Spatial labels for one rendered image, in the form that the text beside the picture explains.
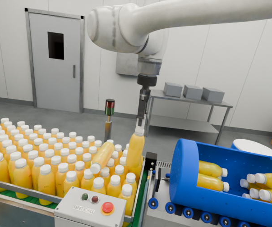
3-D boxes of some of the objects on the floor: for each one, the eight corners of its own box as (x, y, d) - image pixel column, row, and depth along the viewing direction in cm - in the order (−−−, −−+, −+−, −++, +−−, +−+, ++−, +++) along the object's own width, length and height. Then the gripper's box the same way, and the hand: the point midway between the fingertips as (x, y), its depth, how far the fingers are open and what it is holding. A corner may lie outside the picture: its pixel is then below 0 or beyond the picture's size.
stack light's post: (101, 230, 148) (110, 123, 111) (97, 229, 149) (104, 121, 112) (103, 226, 152) (112, 120, 115) (99, 225, 152) (107, 120, 115)
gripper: (156, 78, 52) (145, 141, 60) (158, 74, 67) (149, 124, 75) (134, 74, 53) (126, 138, 61) (141, 71, 68) (134, 122, 76)
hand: (140, 123), depth 67 cm, fingers closed on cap, 4 cm apart
